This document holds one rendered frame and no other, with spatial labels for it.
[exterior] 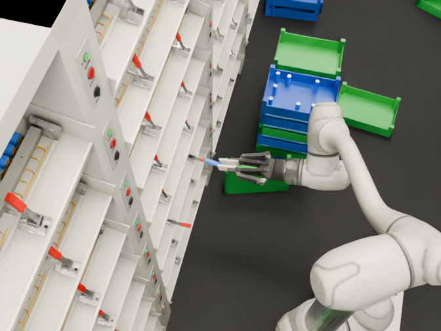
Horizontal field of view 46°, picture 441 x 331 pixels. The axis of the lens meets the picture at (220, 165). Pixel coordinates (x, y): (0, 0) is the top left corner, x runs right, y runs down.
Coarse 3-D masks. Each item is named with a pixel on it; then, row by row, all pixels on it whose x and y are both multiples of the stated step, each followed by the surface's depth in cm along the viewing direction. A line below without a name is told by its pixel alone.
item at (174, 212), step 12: (204, 120) 197; (204, 132) 200; (192, 144) 196; (192, 168) 192; (180, 180) 189; (180, 192) 186; (180, 204) 185; (168, 216) 181; (168, 228) 179; (168, 240) 178
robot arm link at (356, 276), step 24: (360, 240) 116; (384, 240) 114; (336, 264) 111; (360, 264) 110; (384, 264) 110; (312, 288) 117; (336, 288) 110; (360, 288) 109; (384, 288) 110; (288, 312) 170; (312, 312) 147; (336, 312) 130
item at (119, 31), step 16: (96, 0) 93; (112, 0) 94; (128, 0) 93; (144, 0) 99; (96, 16) 92; (112, 16) 96; (128, 16) 96; (144, 16) 98; (96, 32) 92; (112, 32) 94; (128, 32) 95; (112, 48) 93; (128, 48) 94; (112, 64) 91; (128, 64) 94; (112, 80) 84; (112, 96) 88
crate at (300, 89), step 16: (272, 64) 219; (272, 80) 225; (304, 80) 223; (320, 80) 221; (336, 80) 216; (272, 96) 221; (288, 96) 221; (304, 96) 221; (320, 96) 221; (336, 96) 217; (272, 112) 215; (288, 112) 213; (304, 112) 210
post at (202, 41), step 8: (200, 0) 146; (208, 0) 151; (200, 32) 157; (200, 40) 160; (208, 48) 167; (208, 56) 171; (200, 80) 177; (208, 88) 185; (208, 104) 193; (208, 112) 197; (208, 120) 201; (208, 128) 206; (208, 136) 210; (208, 144) 216; (208, 152) 221; (208, 168) 232; (208, 176) 238
